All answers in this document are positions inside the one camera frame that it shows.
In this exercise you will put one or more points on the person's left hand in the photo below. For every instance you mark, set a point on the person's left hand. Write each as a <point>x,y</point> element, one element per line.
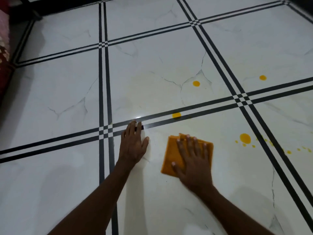
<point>132,149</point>

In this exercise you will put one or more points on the person's right hand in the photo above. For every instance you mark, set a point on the person's right hand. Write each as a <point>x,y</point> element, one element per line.
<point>195,173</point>

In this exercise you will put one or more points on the orange cleaning cloth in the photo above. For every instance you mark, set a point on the orange cleaning cloth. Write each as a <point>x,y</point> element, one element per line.
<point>171,154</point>

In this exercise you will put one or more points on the yellow liquid spill drops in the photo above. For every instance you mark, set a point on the yellow liquid spill drops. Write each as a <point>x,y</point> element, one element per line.
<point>245,138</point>

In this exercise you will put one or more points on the person's right forearm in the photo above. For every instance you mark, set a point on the person's right forearm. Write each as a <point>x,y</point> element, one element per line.
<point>227,215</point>

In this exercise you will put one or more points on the person's left forearm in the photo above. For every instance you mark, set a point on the person's left forearm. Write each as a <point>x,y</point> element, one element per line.
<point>93,208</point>

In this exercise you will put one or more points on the white tiled floor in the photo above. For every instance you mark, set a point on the white tiled floor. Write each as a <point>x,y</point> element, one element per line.
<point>61,90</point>

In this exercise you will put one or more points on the black baseboard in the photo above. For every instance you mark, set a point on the black baseboard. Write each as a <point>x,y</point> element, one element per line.
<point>61,4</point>

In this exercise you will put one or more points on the red patterned fabric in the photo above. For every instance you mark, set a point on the red patterned fabric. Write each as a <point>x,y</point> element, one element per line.
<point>3,46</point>

